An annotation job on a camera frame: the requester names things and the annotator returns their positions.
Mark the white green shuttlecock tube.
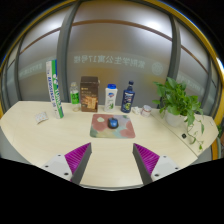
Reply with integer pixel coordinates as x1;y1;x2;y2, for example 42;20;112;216
45;59;65;120

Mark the white blue-capped lotion bottle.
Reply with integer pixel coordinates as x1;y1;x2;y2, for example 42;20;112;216
104;83;119;113

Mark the small white pink jar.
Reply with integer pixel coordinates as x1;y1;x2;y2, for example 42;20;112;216
140;104;153;118

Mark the blue computer mouse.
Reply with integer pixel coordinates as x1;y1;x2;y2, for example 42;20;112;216
107;117;120;130

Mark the clear green-labelled drink bottle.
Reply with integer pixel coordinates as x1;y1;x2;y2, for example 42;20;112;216
69;81;82;113

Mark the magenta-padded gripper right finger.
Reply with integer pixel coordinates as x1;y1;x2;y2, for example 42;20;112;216
131;142;183;186

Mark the brown cardboard box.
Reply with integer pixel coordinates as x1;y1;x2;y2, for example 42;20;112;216
79;75;101;113

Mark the small white foil packet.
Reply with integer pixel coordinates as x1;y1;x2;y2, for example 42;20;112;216
34;111;50;125

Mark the crumpled white tissue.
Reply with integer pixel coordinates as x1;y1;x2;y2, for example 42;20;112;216
131;106;143;116

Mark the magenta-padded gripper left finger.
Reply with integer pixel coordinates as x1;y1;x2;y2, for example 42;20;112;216
40;142;93;186

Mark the floral pastel mouse pad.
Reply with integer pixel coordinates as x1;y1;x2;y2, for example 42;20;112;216
89;113;137;140

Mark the green potted plant white pot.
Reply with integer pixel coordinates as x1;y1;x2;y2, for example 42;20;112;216
151;76;206;152

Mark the dark blue shampoo bottle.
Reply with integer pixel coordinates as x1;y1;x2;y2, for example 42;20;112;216
120;80;136;114

